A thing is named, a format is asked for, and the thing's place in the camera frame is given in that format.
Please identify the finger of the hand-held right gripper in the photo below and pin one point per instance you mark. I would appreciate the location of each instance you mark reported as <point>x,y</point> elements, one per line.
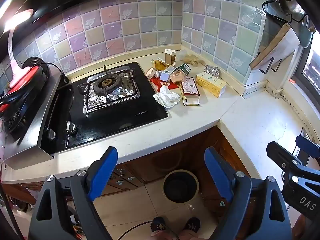
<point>276,152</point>
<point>307,145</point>

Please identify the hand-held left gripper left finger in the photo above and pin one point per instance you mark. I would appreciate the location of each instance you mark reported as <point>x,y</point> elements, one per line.
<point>102,172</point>

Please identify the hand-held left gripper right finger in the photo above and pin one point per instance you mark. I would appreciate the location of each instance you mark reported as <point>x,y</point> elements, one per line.
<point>220,172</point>

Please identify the round black trash bin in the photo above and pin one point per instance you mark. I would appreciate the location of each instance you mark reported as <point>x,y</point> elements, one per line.
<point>180,187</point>

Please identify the aluminium foil ball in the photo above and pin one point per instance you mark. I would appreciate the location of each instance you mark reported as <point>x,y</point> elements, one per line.
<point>212,70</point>

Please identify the white printed box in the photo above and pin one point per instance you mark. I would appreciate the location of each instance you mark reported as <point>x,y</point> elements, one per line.
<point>165,76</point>

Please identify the white brown paper carton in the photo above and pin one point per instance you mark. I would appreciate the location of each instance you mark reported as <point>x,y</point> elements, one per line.
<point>170,56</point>

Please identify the stainless steel sink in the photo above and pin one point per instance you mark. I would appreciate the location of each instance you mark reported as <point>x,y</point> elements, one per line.
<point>301,142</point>

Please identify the wooden drawer front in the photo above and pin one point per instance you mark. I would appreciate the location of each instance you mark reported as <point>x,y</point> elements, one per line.
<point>120,178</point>

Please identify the wooden cabinet door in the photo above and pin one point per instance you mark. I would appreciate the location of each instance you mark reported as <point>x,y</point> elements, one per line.
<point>162,152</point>
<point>230,152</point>

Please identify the metal stove knob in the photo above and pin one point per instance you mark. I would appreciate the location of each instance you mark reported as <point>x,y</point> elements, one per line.
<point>51,133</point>
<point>72,128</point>

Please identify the black glass gas stove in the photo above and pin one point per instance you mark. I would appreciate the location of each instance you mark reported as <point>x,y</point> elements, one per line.
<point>125,120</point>

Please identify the person's right shoe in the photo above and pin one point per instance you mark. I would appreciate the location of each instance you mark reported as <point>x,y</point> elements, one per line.
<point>191,223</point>

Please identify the person's shoe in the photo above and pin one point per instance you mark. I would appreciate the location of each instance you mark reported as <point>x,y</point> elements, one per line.
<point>191,223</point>
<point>158,226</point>

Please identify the person's right leg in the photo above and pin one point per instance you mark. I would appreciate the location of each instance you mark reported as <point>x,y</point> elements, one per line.
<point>190,235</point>

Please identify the person's leg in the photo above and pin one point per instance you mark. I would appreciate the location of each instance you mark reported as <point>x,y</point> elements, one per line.
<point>190,235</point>
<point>162,236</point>

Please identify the red and white carton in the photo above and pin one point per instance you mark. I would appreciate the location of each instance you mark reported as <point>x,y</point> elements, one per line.
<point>192,101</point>

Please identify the person's left shoe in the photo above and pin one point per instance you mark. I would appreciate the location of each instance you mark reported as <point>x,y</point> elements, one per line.
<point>158,226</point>

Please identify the window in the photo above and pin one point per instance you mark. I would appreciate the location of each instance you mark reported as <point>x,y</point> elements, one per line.
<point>310,65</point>

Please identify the aluminium foil burner liner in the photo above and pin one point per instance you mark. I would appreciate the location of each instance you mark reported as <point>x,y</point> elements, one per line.
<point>125,92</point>

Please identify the stainless steel shelf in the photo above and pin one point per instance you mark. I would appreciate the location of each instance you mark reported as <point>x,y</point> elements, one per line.
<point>27,135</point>

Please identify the person's left leg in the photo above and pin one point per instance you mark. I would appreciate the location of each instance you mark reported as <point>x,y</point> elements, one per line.
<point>162,236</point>

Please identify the yellow cardboard box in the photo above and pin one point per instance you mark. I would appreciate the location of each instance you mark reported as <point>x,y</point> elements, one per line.
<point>210,83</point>

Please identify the black burner grate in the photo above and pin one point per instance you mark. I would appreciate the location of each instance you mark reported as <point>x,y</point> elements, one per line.
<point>106,82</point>

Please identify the dark red label packet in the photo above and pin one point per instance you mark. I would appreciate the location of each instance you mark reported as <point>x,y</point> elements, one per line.
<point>189,86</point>

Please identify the crumpled white tissue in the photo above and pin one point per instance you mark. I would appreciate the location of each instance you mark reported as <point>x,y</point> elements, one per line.
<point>166,96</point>

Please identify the white cutting board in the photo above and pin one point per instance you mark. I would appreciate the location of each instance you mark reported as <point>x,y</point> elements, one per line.
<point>285,45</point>

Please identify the peach green box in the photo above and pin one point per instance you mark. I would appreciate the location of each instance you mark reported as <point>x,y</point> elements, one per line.
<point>178,76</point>

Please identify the red snack packet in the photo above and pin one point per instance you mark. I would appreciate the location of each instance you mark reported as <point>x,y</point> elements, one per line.
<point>156,82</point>

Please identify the wooden cutting board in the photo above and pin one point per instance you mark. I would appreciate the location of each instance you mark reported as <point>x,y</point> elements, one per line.
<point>267,47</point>

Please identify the pink wrapper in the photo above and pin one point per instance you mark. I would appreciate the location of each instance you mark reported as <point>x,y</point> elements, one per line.
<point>150,72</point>

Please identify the white tube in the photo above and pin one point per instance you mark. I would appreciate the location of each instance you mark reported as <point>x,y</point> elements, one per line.
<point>158,74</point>

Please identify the green white small box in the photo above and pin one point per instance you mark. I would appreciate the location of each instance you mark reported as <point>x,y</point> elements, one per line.
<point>171,69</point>

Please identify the tan fibrous bundle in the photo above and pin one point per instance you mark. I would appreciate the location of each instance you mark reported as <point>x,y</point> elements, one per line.
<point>192,60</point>

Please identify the red black induction cooker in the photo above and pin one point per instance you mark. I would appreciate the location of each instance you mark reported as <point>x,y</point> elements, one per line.
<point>17,90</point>

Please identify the yellow wrapper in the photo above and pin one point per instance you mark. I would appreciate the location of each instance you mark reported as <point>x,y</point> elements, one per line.
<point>159,65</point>

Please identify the clear plastic bag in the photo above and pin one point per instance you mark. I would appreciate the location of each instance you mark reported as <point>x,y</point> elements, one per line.
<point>181,55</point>

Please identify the pink desk lamp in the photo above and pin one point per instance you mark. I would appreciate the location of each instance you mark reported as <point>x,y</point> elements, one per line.
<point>20,72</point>

